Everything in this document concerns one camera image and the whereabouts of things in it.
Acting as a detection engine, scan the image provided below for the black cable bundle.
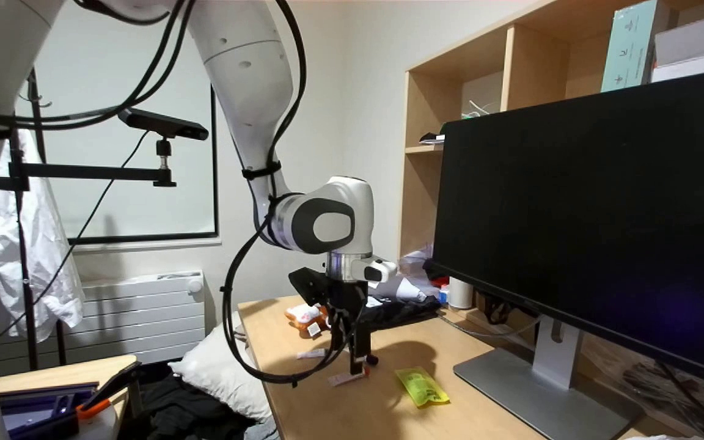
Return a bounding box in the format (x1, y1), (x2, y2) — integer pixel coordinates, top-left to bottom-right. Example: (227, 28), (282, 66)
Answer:
(0, 0), (199, 140)

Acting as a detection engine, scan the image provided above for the wooden side table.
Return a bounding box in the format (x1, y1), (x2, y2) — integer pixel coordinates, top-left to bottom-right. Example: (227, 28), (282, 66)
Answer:
(0, 353), (142, 440)

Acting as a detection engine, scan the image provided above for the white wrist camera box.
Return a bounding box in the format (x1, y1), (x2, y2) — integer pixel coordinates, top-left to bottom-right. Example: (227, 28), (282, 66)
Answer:
(362, 256), (402, 287)

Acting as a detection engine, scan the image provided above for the white pillow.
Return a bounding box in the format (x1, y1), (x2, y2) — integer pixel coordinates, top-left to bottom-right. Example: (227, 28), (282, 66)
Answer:
(169, 314), (274, 424)

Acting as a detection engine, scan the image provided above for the flat black object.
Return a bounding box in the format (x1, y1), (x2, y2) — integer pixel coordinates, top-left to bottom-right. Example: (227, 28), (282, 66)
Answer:
(364, 298), (445, 333)

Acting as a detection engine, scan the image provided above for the orange and white plush toy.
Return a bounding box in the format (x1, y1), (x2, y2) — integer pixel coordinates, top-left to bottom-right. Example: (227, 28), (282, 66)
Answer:
(282, 300), (330, 341)

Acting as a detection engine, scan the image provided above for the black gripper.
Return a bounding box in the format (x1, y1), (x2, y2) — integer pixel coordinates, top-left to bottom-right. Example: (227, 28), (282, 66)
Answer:
(287, 267), (381, 376)

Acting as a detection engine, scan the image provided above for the white crumpled cloth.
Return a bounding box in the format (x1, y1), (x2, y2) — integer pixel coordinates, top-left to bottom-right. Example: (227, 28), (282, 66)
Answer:
(372, 248), (451, 309)

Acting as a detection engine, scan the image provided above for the black camera stand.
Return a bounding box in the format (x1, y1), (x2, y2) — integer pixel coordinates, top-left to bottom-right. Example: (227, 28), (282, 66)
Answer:
(0, 69), (177, 374)

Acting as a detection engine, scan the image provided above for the wooden shelf unit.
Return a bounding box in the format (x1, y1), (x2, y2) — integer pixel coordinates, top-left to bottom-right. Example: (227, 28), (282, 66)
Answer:
(397, 0), (704, 264)

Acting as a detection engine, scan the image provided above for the black bar camera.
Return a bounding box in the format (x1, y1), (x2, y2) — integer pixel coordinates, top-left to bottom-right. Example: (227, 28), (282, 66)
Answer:
(117, 105), (209, 145)

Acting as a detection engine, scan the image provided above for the teal book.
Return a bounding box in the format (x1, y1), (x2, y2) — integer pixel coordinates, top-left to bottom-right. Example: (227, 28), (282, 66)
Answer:
(598, 0), (659, 94)

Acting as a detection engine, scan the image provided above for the white cup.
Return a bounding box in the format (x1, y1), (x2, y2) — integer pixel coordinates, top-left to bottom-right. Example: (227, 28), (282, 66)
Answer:
(445, 276), (474, 314)

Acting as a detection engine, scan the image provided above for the black computer monitor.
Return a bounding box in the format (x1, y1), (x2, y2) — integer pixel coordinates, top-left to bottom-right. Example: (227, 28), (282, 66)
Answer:
(425, 66), (704, 440)

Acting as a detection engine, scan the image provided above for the black clothing pile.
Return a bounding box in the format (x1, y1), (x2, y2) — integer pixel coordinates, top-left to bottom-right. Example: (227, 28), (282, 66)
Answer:
(127, 363), (260, 440)

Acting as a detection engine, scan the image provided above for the white lab coat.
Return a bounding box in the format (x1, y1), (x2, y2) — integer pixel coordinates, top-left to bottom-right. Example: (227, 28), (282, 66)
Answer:
(0, 132), (84, 344)

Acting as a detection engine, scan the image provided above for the green packet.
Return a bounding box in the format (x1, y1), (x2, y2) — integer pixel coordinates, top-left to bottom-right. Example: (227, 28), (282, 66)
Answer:
(394, 366), (451, 409)

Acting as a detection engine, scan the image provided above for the blue tray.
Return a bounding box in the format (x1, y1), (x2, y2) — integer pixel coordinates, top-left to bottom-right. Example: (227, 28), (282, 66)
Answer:
(0, 381), (103, 440)

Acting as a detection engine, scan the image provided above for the black framed window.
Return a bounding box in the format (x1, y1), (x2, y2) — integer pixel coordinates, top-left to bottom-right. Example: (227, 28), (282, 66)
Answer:
(12, 14), (223, 245)

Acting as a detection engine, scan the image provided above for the black looping robot cable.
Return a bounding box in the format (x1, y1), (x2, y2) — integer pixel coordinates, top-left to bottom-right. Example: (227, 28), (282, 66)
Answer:
(216, 0), (352, 387)

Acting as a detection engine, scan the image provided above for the white radiator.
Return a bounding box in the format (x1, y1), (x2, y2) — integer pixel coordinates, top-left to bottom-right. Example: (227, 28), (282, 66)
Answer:
(0, 269), (209, 369)

